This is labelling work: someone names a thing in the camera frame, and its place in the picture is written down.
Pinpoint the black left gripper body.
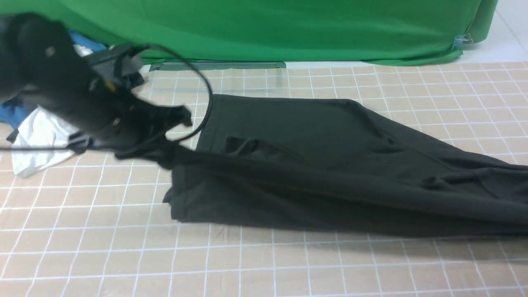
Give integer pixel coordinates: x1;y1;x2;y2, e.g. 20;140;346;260
37;41;193;153

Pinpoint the dark gray long-sleeve shirt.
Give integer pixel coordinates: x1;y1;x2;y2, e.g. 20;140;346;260
151;94;527;237

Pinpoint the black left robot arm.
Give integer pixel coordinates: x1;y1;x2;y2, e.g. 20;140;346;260
1;13;192;159

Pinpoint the dark teal crumpled shirt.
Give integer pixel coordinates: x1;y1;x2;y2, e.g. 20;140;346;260
6;58;146;143

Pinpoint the white crumpled shirt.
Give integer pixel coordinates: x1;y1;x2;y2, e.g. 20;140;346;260
12;43;95;177

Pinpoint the blue crumpled garment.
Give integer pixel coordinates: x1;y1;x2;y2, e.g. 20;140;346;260
0;31;107;130

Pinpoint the checkered beige tablecloth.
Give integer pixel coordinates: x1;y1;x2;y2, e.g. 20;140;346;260
0;61;527;297

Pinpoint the green backdrop cloth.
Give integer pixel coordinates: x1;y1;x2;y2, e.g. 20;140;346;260
1;0;497;66

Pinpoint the blue binder clip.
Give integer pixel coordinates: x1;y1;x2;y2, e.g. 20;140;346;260
451;33;474;51

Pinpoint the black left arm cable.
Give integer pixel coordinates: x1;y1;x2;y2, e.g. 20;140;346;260
0;43;213;151

